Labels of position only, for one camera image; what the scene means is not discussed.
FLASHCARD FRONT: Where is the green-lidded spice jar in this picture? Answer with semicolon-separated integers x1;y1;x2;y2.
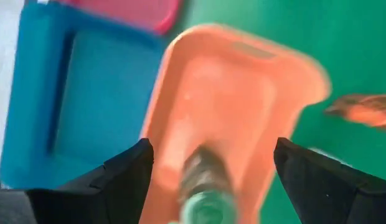
169;144;239;224

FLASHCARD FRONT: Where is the blue plastic bin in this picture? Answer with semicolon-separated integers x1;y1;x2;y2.
0;1;169;190

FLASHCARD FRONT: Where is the pink plastic bin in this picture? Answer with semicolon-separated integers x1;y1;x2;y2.
52;0;181;35

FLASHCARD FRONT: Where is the orange plastic bin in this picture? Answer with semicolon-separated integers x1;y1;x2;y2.
138;24;332;224

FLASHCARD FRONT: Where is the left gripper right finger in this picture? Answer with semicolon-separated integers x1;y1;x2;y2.
273;136;386;224

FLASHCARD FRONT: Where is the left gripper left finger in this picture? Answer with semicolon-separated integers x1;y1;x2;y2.
24;138;155;224

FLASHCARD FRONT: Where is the taco seasoning mix packet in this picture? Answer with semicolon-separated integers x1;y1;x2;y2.
323;93;386;131

